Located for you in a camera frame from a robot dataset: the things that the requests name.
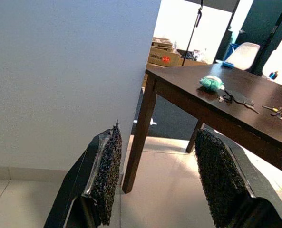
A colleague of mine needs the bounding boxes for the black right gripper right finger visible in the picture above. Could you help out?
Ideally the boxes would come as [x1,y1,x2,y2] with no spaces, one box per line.
[194,128,282,228]

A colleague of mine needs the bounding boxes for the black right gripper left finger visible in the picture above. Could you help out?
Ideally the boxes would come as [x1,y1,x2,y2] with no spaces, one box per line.
[44,120,123,228]

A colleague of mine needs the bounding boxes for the black cord key set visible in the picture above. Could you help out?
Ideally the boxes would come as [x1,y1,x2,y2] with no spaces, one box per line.
[218,91,234,104]

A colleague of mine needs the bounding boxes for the black fob key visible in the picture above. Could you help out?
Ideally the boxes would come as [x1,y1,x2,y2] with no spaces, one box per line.
[226,89,260,114]

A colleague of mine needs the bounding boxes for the teal plush toy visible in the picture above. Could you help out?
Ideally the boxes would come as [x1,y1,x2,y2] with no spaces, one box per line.
[199,75,225,92]

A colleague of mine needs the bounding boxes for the dark brown wooden table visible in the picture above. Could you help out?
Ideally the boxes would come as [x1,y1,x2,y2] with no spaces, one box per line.
[122,63,282,193]

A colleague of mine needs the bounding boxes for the white shell chair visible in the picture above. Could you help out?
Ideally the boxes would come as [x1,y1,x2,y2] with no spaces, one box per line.
[215,42,261,71]
[262,49,282,87]

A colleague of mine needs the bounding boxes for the cardboard box with red label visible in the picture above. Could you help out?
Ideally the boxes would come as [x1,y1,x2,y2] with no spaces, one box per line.
[147,45,185,67]

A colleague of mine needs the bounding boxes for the black slanted pole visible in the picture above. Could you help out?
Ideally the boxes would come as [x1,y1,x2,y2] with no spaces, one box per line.
[257,0,282,66]

